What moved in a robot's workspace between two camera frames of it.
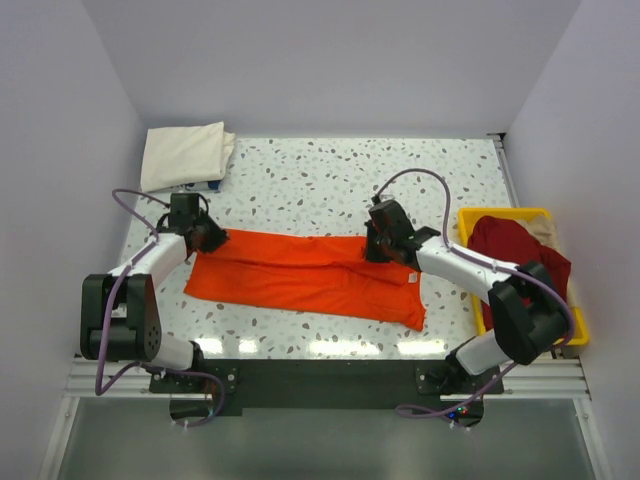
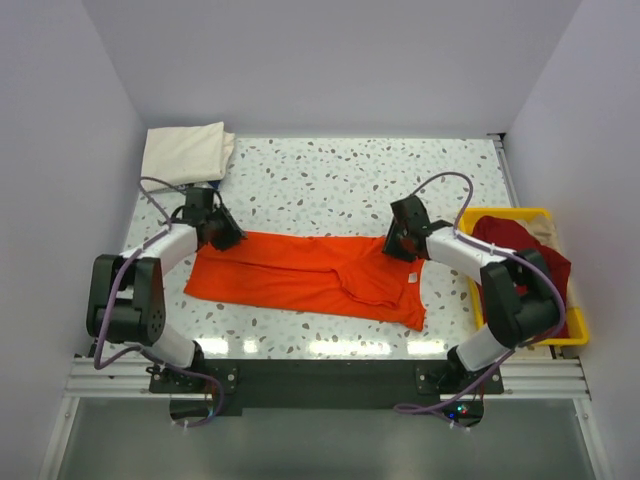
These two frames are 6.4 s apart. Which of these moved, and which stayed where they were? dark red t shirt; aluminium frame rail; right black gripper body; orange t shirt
Moved: right black gripper body
Stayed: aluminium frame rail; orange t shirt; dark red t shirt
